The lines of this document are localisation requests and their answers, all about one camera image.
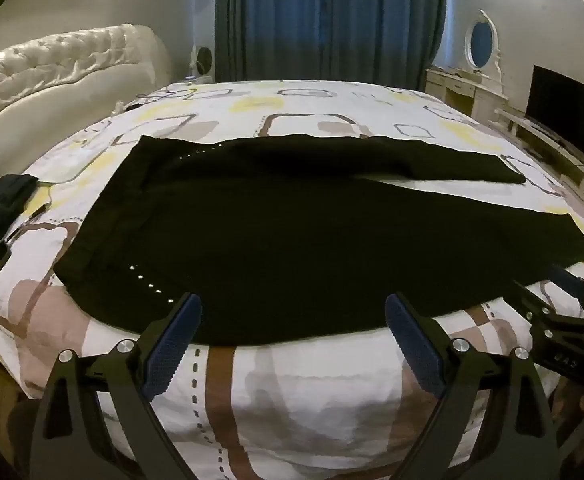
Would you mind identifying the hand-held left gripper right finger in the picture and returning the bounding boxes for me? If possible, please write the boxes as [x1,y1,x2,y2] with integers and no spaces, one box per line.
[384,291,563,480]

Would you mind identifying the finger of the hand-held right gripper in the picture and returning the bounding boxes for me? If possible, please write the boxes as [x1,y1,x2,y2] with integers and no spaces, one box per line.
[547,262,584,320]
[512,279,557,323]

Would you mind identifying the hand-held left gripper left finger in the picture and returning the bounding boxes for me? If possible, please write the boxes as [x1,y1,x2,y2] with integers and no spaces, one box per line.
[24,291,203,480]

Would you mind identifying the black pants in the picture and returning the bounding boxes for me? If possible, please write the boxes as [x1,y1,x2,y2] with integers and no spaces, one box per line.
[54,134,584,348]

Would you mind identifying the bed with patterned sheet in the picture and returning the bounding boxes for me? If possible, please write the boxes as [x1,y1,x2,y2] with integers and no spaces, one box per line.
[0,79,584,480]

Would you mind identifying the cream television stand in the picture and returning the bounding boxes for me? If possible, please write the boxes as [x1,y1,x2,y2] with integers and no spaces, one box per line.
[487,107,584,213]

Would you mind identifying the black television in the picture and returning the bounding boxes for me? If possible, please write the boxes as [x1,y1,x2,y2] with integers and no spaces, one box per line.
[524,65,584,164]

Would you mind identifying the dark green cloth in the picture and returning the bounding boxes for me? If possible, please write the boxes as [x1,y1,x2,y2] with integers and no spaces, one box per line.
[0,174,40,256]

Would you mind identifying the cream dressing table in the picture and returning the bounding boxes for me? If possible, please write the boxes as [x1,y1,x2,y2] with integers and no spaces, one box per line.
[424,66,509,122]

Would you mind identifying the white oval mirror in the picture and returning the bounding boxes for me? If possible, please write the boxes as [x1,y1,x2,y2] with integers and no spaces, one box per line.
[464,10,504,74]

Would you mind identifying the cream tufted headboard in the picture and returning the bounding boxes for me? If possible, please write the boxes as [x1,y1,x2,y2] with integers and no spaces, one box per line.
[0,23,173,196]

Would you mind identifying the blue curtain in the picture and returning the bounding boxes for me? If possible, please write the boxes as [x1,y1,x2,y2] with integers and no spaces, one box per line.
[328,0,448,92]
[215,0,331,84]

